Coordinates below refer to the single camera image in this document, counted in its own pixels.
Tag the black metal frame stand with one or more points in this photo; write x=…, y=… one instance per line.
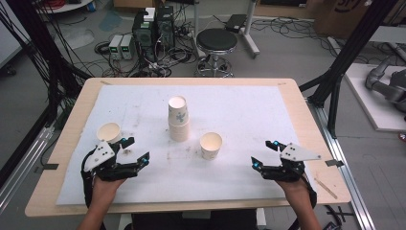
x=354, y=41
x=38, y=41

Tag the white floor platform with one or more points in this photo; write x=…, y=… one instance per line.
x=364, y=96

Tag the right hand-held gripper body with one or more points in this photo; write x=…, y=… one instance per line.
x=297, y=153

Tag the thin wooden stick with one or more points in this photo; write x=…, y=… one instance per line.
x=327, y=189

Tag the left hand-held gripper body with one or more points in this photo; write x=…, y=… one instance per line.
x=100, y=156

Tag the person's left hand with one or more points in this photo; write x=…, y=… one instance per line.
x=107, y=190

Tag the black tape strip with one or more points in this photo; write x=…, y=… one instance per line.
x=48, y=167
x=335, y=163

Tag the small white box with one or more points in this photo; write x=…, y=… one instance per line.
x=149, y=14

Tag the grey bench power supply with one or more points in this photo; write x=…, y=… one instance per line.
x=127, y=47
x=115, y=46

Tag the flat black device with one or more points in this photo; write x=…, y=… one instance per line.
x=235, y=23

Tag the aluminium floor rail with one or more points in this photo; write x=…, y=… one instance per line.
x=22, y=163
x=348, y=179

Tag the person's dark clothing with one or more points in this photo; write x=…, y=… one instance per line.
x=191, y=223

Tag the brown cardboard box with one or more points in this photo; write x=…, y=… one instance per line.
x=341, y=16

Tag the black computer tower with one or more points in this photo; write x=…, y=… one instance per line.
x=165, y=27
x=144, y=35

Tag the black round stool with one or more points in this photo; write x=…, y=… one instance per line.
x=216, y=40

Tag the white table mat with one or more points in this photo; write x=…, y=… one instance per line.
x=230, y=108

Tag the blue tape roll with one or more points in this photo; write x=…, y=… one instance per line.
x=91, y=6

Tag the white disposable paper cup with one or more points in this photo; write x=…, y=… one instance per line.
x=108, y=131
x=211, y=145

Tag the round white table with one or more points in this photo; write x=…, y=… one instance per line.
x=63, y=7

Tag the person's right hand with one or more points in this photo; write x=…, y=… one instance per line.
x=292, y=190

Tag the stack of white paper cups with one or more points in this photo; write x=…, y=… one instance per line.
x=178, y=121

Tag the light wooden table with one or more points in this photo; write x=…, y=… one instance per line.
x=312, y=127

